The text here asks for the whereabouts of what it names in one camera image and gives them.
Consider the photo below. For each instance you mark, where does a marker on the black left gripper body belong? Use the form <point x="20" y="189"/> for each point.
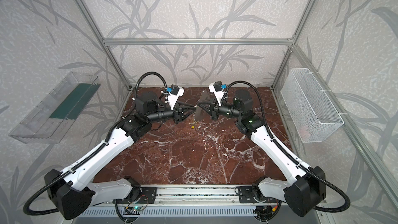
<point x="178" y="114"/>

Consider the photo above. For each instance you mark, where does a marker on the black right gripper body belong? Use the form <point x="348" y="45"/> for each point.
<point x="213" y="111"/>

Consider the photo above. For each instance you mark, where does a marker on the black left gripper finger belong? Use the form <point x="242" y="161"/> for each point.
<point x="187" y="111"/>
<point x="185" y="105"/>

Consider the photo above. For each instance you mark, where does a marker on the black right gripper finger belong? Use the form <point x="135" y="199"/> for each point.
<point x="202" y="112"/>
<point x="208" y="103"/>

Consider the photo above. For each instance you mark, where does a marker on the silver metal key holder plate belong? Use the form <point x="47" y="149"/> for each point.
<point x="204" y="96"/>

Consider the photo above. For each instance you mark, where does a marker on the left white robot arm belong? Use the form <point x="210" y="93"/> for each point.
<point x="74" y="191"/>

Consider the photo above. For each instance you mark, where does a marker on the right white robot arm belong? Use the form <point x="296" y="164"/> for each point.
<point x="303" y="188"/>

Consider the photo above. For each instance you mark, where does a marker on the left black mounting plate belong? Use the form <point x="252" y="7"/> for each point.
<point x="134" y="196"/>

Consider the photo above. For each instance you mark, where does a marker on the black mounting plate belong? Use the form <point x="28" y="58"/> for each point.
<point x="134" y="196"/>
<point x="247" y="194"/>

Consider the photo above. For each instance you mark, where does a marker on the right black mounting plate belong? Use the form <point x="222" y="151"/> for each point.
<point x="247" y="194"/>

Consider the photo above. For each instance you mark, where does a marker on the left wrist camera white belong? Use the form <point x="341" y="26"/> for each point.
<point x="172" y="94"/>

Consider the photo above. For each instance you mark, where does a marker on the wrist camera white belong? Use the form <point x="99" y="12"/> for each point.
<point x="219" y="90"/>
<point x="172" y="94"/>

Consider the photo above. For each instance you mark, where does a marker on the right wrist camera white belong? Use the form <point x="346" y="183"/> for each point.
<point x="219" y="90"/>

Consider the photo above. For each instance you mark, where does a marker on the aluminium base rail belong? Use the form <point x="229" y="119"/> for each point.
<point x="178" y="195"/>

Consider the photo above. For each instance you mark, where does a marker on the white wire mesh basket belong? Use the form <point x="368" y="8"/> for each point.
<point x="312" y="112"/>

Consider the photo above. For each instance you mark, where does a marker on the aluminium cage frame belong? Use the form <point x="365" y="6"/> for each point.
<point x="385" y="179"/>

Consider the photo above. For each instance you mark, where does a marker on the left circuit board with wires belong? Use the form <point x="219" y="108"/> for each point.
<point x="129" y="210"/>

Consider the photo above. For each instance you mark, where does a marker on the right connector with wires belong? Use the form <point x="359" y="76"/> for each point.
<point x="268" y="211"/>

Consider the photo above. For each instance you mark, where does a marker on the clear plastic wall tray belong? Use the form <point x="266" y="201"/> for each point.
<point x="51" y="119"/>

